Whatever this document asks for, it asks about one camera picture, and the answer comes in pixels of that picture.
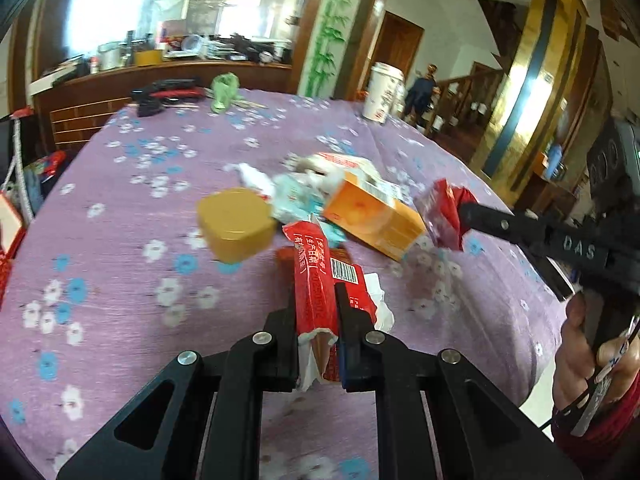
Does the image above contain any red snack wrapper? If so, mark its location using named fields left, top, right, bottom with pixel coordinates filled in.
left=277, top=221, right=378, bottom=391

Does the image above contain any orange carton box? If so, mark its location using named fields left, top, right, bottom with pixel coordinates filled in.
left=322, top=171, right=426, bottom=261

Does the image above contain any person's right hand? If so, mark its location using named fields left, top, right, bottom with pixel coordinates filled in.
left=552, top=292, right=639, bottom=410

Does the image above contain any purple floral tablecloth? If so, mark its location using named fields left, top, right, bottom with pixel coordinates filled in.
left=1, top=91, right=564, bottom=479

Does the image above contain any yellow plastic box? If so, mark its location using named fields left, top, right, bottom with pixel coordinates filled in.
left=196, top=188, right=278, bottom=264

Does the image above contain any wooden stair railing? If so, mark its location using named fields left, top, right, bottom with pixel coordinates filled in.
left=424, top=63, right=504, bottom=139

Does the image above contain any person in background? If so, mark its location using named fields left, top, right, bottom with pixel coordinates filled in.
left=402, top=64, right=440, bottom=126

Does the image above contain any teal white wrapper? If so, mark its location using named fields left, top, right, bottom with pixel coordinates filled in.
left=270, top=174, right=347, bottom=248

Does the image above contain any white paper cup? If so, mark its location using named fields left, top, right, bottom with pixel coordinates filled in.
left=362, top=62, right=404, bottom=124

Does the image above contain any red framed white board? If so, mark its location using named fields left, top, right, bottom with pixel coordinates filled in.
left=0, top=193, right=26, bottom=258

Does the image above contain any black red tool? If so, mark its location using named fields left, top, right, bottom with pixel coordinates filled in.
left=130, top=78, right=206, bottom=117

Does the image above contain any green cloth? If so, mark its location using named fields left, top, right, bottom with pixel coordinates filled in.
left=209, top=73, right=240, bottom=113

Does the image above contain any bamboo painted pillar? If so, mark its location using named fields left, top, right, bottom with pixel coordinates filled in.
left=297, top=0, right=360, bottom=100

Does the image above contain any wooden counter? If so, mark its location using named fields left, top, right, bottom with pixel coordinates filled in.
left=34, top=61, right=292, bottom=152

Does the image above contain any yellow container on counter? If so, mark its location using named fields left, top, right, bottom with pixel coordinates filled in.
left=134, top=49, right=163, bottom=67

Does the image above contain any metal pot on counter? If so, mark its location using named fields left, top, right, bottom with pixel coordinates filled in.
left=98, top=41, right=122, bottom=72

